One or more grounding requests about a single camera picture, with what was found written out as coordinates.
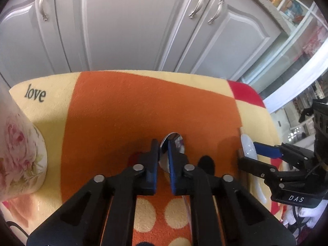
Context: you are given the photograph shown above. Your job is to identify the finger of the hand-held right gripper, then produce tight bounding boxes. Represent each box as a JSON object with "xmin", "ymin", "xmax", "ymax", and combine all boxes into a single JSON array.
[
  {"xmin": 237, "ymin": 157, "xmax": 287, "ymax": 196},
  {"xmin": 254, "ymin": 141, "xmax": 316, "ymax": 170}
]

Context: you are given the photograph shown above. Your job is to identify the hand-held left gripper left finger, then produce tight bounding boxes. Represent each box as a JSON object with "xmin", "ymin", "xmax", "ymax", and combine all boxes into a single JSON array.
[{"xmin": 26, "ymin": 139, "xmax": 161, "ymax": 246}]

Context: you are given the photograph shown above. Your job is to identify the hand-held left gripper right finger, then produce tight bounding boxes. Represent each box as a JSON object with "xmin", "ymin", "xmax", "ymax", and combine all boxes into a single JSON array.
[{"xmin": 167, "ymin": 140, "xmax": 297, "ymax": 246}]

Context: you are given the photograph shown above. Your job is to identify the white plastic spoon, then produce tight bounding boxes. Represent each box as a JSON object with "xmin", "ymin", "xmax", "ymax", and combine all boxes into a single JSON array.
[{"xmin": 240, "ymin": 134, "xmax": 272, "ymax": 206}]

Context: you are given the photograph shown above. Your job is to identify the metal spoon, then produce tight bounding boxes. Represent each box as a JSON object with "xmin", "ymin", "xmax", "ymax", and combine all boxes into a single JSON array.
[{"xmin": 159, "ymin": 132, "xmax": 186, "ymax": 173}]

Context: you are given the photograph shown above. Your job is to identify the floral utensil cup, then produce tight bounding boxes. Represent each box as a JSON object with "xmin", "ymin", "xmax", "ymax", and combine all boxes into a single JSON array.
[{"xmin": 0, "ymin": 82, "xmax": 49, "ymax": 203}]

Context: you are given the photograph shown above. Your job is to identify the person's right hand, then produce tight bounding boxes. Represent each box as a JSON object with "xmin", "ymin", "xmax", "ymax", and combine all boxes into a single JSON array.
[{"xmin": 282, "ymin": 204, "xmax": 322, "ymax": 229}]

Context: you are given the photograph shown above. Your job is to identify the orange and yellow blanket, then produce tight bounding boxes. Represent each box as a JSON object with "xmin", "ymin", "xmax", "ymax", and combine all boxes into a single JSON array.
[{"xmin": 0, "ymin": 70, "xmax": 290, "ymax": 246}]

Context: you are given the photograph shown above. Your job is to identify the glass door display cabinet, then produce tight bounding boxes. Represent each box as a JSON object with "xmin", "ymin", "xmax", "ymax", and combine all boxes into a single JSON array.
[{"xmin": 241, "ymin": 0, "xmax": 328, "ymax": 140}]

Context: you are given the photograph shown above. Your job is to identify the white cabinet door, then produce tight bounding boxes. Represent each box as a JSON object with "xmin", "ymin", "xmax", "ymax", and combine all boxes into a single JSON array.
[
  {"xmin": 175, "ymin": 0, "xmax": 285, "ymax": 80},
  {"xmin": 0, "ymin": 0, "xmax": 73, "ymax": 88},
  {"xmin": 55, "ymin": 0, "xmax": 221, "ymax": 73}
]

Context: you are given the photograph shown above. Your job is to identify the silver cabinet handle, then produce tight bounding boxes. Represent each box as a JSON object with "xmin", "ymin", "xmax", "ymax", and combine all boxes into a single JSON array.
[
  {"xmin": 207, "ymin": 0, "xmax": 226, "ymax": 26},
  {"xmin": 189, "ymin": 0, "xmax": 206, "ymax": 20},
  {"xmin": 38, "ymin": 0, "xmax": 49, "ymax": 21}
]

